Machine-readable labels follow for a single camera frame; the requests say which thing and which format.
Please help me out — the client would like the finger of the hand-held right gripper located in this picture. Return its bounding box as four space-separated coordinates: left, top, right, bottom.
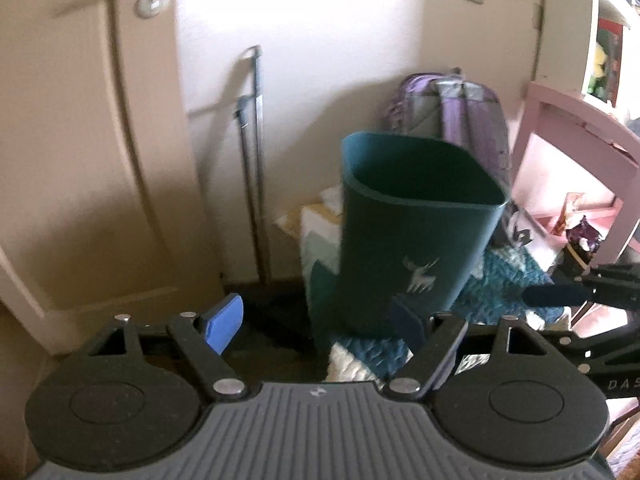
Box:
530 327 640 402
521 262 640 312

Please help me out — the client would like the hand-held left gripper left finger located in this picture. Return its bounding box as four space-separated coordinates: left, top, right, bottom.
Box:
75 294 249 403

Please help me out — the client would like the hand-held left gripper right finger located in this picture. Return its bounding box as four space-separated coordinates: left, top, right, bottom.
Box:
382 296 556 403

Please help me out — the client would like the teal bin with deer print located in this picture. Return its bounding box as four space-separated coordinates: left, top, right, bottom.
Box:
339 131 509 337

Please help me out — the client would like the zigzag quilted blanket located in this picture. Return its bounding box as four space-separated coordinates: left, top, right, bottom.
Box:
274 185 573 386

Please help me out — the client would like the dark purple packet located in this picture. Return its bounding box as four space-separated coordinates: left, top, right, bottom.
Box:
564 215 603 263

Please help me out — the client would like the small picture card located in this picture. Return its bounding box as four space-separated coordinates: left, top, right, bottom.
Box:
551 191 585 237

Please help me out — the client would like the pink wooden furniture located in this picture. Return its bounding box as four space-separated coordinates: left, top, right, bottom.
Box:
507 80 640 331

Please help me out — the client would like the purple grey backpack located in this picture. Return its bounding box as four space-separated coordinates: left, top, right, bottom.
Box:
384 71 512 186

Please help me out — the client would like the beige wooden door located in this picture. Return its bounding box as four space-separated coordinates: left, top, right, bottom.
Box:
0 0 227 358

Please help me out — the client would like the green yellow picture book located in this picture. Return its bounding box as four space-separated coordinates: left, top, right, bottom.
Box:
589 16 627 107

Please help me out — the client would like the round silver door lock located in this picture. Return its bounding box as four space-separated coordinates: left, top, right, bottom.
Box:
135 0 170 20

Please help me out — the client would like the folded metal frame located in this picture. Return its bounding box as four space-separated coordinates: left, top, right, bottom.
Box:
232 45 274 283

